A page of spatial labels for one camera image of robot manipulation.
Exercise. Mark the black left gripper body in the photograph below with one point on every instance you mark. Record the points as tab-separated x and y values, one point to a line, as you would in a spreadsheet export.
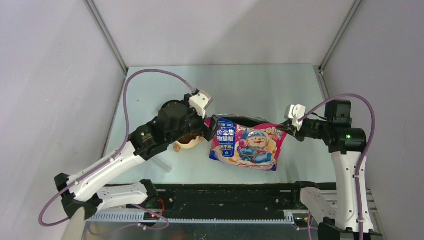
193	122

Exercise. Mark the cream cat-shaped pet bowl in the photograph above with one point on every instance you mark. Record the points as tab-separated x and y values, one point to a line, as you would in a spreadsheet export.
189	141

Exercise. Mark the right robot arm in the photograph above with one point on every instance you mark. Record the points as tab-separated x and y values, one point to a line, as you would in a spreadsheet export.
350	219

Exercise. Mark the wooden bowl stand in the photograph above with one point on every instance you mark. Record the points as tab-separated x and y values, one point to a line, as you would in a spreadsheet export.
177	148

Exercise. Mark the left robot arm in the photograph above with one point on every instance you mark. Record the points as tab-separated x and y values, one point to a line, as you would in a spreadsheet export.
90	191

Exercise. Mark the translucent plastic scoop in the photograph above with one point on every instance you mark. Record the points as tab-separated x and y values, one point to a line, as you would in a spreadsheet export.
162	164

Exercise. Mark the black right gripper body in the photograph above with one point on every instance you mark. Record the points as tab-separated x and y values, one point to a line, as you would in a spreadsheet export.
312	128

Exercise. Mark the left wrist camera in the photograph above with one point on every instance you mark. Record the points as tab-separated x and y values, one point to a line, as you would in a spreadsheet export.
200	101

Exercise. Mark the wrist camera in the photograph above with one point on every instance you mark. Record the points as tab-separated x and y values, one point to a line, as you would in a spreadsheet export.
294	113
200	101

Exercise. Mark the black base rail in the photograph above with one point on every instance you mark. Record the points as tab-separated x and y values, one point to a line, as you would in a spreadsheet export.
233	202

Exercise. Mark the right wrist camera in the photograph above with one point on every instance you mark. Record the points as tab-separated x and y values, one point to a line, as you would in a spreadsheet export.
294	113

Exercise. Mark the pink blue cat food bag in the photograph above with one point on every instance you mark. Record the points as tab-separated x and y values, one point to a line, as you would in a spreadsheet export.
247	142

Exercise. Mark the black cat-shaped pet bowl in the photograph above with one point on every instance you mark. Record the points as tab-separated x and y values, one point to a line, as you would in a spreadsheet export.
171	107

